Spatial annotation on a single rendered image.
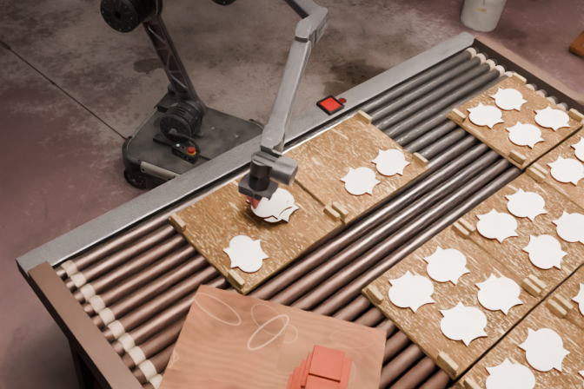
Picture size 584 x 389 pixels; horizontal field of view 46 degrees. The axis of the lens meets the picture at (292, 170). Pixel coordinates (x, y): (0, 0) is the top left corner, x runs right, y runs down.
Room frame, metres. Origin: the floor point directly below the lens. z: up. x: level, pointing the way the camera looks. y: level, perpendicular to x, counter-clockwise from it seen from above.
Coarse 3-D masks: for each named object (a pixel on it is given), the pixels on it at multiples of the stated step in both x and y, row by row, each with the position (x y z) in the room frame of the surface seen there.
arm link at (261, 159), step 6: (252, 156) 1.33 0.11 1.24; (258, 156) 1.33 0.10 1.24; (264, 156) 1.33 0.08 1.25; (270, 156) 1.34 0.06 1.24; (252, 162) 1.31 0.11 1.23; (258, 162) 1.31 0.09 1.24; (264, 162) 1.31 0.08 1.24; (270, 162) 1.31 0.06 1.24; (252, 168) 1.31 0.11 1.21; (258, 168) 1.30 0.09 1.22; (264, 168) 1.30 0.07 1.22; (270, 168) 1.30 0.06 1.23; (252, 174) 1.31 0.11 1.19; (258, 174) 1.30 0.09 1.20; (264, 174) 1.30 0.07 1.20
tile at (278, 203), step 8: (280, 192) 1.45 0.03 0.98; (264, 200) 1.41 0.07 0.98; (272, 200) 1.42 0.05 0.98; (280, 200) 1.42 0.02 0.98; (288, 200) 1.43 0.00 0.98; (256, 208) 1.37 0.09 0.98; (264, 208) 1.38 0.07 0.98; (272, 208) 1.38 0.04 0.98; (280, 208) 1.39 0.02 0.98; (288, 208) 1.40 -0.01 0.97; (256, 216) 1.35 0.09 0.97; (264, 216) 1.35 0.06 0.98; (272, 216) 1.36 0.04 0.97
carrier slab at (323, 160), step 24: (360, 120) 1.90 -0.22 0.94; (312, 144) 1.74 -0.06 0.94; (336, 144) 1.76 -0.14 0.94; (360, 144) 1.77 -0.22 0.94; (384, 144) 1.79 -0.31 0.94; (312, 168) 1.62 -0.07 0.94; (336, 168) 1.64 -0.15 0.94; (408, 168) 1.69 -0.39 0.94; (312, 192) 1.51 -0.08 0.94; (336, 192) 1.53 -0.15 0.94; (384, 192) 1.56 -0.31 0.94
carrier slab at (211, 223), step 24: (216, 192) 1.45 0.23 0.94; (192, 216) 1.34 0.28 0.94; (216, 216) 1.35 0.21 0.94; (240, 216) 1.37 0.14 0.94; (312, 216) 1.41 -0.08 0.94; (192, 240) 1.25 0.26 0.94; (216, 240) 1.26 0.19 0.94; (264, 240) 1.29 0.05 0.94; (288, 240) 1.30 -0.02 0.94; (312, 240) 1.32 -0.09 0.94; (216, 264) 1.17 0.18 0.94; (264, 264) 1.20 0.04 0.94
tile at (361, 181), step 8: (352, 168) 1.64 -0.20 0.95; (360, 168) 1.64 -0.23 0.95; (368, 168) 1.65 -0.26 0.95; (352, 176) 1.60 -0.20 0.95; (360, 176) 1.60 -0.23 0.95; (368, 176) 1.61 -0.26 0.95; (352, 184) 1.56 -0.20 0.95; (360, 184) 1.57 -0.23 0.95; (368, 184) 1.57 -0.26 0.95; (376, 184) 1.58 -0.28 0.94; (352, 192) 1.53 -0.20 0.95; (360, 192) 1.53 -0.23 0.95; (368, 192) 1.54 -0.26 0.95
